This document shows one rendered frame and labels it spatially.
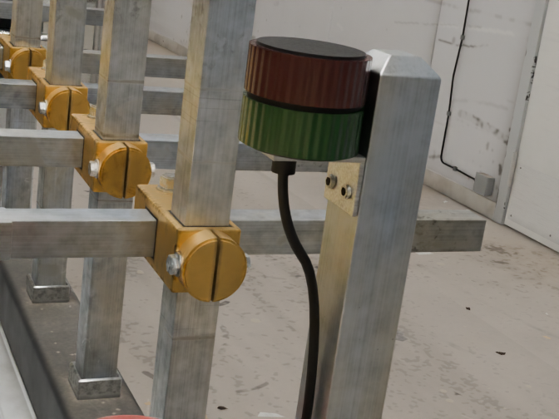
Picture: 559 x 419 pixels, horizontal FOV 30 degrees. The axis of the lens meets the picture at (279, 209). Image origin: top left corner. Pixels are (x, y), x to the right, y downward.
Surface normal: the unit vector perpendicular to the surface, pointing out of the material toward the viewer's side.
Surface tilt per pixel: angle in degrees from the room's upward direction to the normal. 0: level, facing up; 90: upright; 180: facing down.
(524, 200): 90
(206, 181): 90
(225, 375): 0
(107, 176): 90
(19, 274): 0
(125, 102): 90
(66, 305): 0
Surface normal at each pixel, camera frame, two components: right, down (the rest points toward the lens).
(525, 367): 0.13, -0.95
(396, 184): 0.39, 0.31
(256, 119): -0.72, 0.11
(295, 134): -0.10, 0.27
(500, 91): -0.89, 0.01
